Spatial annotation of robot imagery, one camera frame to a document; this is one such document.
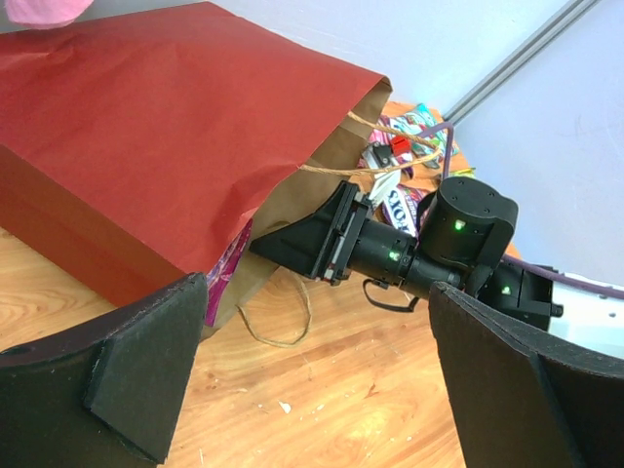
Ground teal candy packet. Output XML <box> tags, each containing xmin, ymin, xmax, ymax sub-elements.
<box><xmin>397</xmin><ymin>103</ymin><xmax>459</xmax><ymax>169</ymax></box>

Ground red paper bag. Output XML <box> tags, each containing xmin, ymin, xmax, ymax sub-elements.
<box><xmin>1</xmin><ymin>2</ymin><xmax>392</xmax><ymax>336</ymax></box>

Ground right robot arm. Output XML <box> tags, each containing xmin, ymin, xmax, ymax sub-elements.
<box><xmin>250</xmin><ymin>176</ymin><xmax>623</xmax><ymax>357</ymax></box>

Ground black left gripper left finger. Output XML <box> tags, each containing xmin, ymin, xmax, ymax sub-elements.
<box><xmin>1</xmin><ymin>273</ymin><xmax>209</xmax><ymax>467</ymax></box>

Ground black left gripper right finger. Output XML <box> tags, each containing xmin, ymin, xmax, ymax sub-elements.
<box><xmin>428</xmin><ymin>283</ymin><xmax>623</xmax><ymax>467</ymax></box>

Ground aluminium frame post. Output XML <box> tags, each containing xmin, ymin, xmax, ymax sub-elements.
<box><xmin>443</xmin><ymin>0</ymin><xmax>599</xmax><ymax>125</ymax></box>

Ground purple candy packet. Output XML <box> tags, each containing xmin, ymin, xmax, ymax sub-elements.
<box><xmin>381</xmin><ymin>184</ymin><xmax>429</xmax><ymax>237</ymax></box>
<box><xmin>205</xmin><ymin>220</ymin><xmax>253</xmax><ymax>327</ymax></box>
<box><xmin>358</xmin><ymin>115</ymin><xmax>416</xmax><ymax>178</ymax></box>

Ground green candy packet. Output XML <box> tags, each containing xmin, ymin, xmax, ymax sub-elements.
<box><xmin>448</xmin><ymin>168</ymin><xmax>476</xmax><ymax>178</ymax></box>

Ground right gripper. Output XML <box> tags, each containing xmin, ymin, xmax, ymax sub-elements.
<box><xmin>250</xmin><ymin>181</ymin><xmax>461</xmax><ymax>295</ymax></box>

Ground pink t-shirt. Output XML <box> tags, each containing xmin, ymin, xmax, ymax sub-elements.
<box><xmin>4</xmin><ymin>0</ymin><xmax>94</xmax><ymax>29</ymax></box>

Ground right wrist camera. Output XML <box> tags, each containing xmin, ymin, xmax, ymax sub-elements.
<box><xmin>360</xmin><ymin>136</ymin><xmax>415</xmax><ymax>211</ymax></box>

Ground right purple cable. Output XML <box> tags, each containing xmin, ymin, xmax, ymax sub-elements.
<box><xmin>418</xmin><ymin>121</ymin><xmax>624</xmax><ymax>296</ymax></box>

